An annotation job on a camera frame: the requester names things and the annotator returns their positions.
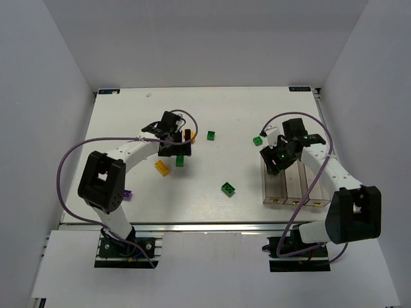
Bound aluminium table rail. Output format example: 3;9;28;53
59;223;363;234

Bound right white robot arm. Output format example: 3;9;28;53
260;118;381;245

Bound right blue table label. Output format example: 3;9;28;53
288;86;311;92

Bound orange oval lego piece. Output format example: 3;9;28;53
190;131;195;144

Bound middle clear container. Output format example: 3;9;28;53
280;160;308;205

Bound left clear container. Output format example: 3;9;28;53
261;159;288;205

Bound right clear container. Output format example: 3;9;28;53
297;161;330;208

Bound yellow lego brick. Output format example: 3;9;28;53
155;160;170;176

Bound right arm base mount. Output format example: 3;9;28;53
263;235;331;273

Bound purple lego brick lower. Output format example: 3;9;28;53
123;190;132;201

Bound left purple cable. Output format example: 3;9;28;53
57;109;198;269

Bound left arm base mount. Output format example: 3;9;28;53
94;234;162;270

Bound blue table label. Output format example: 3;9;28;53
98;89;120;95
288;86;311;92

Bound clear container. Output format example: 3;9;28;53
297;161;330;208
280;160;308;205
261;159;288;205

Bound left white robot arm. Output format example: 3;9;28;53
78;111;191;243

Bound small green lego top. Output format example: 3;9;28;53
207;131;215;141

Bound left blue table label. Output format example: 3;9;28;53
98;89;120;95

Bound green lego brick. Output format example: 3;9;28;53
175;155;184;167
252;136;263;146
221;182;236;198

